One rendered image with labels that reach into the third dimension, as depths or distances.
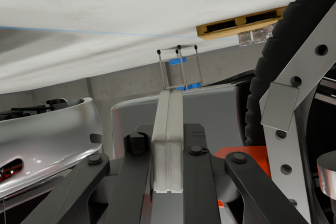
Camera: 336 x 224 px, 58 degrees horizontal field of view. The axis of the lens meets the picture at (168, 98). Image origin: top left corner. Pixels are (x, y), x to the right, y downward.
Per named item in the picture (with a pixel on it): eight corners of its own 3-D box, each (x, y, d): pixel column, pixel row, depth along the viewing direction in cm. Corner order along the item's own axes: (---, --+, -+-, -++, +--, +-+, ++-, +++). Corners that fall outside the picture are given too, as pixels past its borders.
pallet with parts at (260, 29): (202, 32, 533) (205, 53, 535) (195, 25, 443) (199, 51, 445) (281, 15, 502) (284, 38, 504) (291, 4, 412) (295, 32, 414)
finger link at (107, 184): (151, 206, 13) (83, 206, 13) (158, 146, 18) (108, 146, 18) (149, 177, 13) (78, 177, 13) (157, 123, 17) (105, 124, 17)
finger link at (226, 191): (183, 176, 13) (256, 176, 12) (182, 122, 17) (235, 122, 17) (183, 205, 13) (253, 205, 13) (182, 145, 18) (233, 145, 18)
